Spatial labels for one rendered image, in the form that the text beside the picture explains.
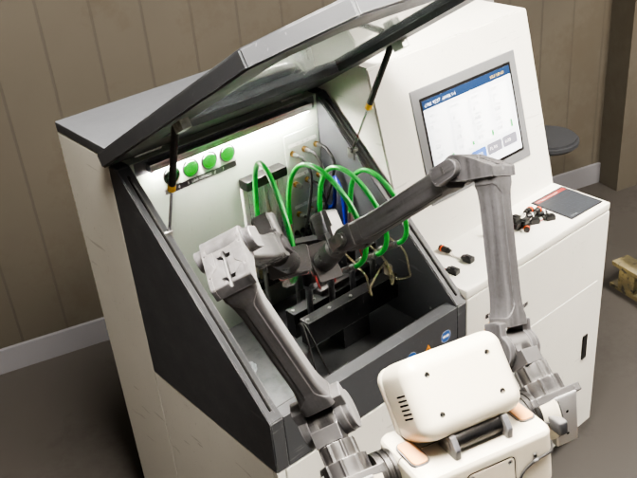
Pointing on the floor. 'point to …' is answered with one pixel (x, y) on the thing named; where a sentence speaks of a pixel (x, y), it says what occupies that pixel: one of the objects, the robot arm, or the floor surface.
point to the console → (353, 94)
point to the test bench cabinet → (205, 442)
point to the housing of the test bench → (119, 262)
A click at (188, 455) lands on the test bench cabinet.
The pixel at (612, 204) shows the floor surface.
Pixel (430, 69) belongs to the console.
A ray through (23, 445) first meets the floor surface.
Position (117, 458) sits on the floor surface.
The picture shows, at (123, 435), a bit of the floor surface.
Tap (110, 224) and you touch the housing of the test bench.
